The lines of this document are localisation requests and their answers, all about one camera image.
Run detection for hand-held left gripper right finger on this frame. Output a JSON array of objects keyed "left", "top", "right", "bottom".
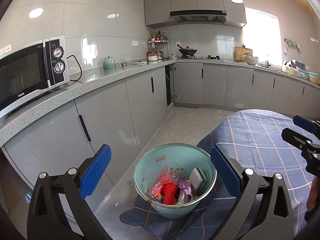
[{"left": 210, "top": 145, "right": 294, "bottom": 240}]

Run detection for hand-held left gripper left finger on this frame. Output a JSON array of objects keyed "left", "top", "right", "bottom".
[{"left": 27, "top": 144, "right": 112, "bottom": 240}]

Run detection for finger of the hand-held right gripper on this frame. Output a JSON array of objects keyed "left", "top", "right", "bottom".
[
  {"left": 281, "top": 127, "right": 313, "bottom": 153},
  {"left": 292, "top": 114, "right": 320, "bottom": 133}
]

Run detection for white sponge with black edge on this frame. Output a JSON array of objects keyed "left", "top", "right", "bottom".
[{"left": 188, "top": 167, "right": 208, "bottom": 190}]

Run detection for purple wrapper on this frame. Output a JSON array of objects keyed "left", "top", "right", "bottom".
[{"left": 177, "top": 178, "right": 193, "bottom": 203}]

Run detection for teal metal trash bin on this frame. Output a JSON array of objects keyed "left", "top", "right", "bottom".
[{"left": 132, "top": 144, "right": 217, "bottom": 219}]

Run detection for red plastic bag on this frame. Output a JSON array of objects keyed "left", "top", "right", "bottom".
[{"left": 152, "top": 166, "right": 176, "bottom": 198}]

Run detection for person's right hand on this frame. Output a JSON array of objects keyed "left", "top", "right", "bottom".
[{"left": 304, "top": 180, "right": 317, "bottom": 222}]

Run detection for blue-grey container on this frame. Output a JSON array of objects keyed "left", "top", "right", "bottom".
[{"left": 297, "top": 64, "right": 309, "bottom": 79}]

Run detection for white dish basin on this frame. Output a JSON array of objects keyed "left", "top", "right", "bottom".
[{"left": 282, "top": 60, "right": 300, "bottom": 77}]

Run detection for grey kitchen base cabinets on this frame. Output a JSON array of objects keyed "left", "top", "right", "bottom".
[{"left": 0, "top": 61, "right": 320, "bottom": 215}]

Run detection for wooden cutting board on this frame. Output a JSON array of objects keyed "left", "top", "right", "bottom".
[{"left": 235, "top": 45, "right": 253, "bottom": 62}]

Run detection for bright window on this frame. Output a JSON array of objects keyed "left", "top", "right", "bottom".
[{"left": 244, "top": 7, "right": 282, "bottom": 65}]

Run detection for teal kettle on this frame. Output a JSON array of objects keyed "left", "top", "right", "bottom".
[{"left": 104, "top": 56, "right": 116, "bottom": 70}]

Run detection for gas stove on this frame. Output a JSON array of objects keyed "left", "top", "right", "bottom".
[{"left": 177, "top": 54, "right": 225, "bottom": 61}]

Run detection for silver and black microwave oven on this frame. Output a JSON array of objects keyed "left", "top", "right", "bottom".
[{"left": 0, "top": 35, "right": 70, "bottom": 119}]

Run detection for black wok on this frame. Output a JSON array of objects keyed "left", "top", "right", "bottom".
[{"left": 177, "top": 44, "right": 198, "bottom": 56}]

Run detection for metal spice rack with bottles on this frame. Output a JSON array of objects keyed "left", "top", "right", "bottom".
[{"left": 147, "top": 30, "right": 170, "bottom": 60}]

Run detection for black range hood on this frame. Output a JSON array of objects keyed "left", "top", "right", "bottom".
[{"left": 169, "top": 9, "right": 227, "bottom": 25}]

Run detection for wall hooks with cloths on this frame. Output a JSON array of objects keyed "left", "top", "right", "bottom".
[{"left": 284, "top": 38, "right": 302, "bottom": 53}]

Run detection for black power cable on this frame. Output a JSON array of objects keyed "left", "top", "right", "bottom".
[{"left": 65, "top": 54, "right": 83, "bottom": 82}]

